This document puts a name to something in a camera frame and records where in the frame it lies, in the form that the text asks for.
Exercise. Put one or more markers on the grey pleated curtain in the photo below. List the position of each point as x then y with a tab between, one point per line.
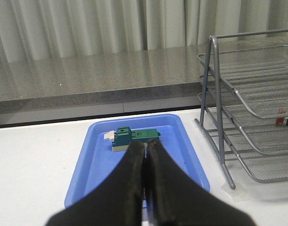
39	29

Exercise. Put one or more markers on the blue plastic tray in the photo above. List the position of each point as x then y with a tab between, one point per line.
97	160

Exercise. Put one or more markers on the red emergency stop button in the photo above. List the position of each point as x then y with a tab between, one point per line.
282	121

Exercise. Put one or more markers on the mesh rack tray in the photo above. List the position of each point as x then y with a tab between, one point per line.
257	78
258	144
254	113

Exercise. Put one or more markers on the grey metal rack frame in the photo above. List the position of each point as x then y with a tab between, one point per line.
244	108

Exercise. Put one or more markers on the green and beige switch module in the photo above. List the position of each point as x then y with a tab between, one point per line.
123	136

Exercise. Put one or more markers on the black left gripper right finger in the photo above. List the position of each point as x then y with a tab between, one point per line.
174	199

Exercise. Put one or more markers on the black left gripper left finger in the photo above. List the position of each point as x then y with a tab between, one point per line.
117	201

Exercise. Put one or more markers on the clear adhesive tape patch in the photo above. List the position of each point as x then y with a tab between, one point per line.
239	194

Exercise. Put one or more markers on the grey stone counter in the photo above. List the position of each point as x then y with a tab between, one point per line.
86	86

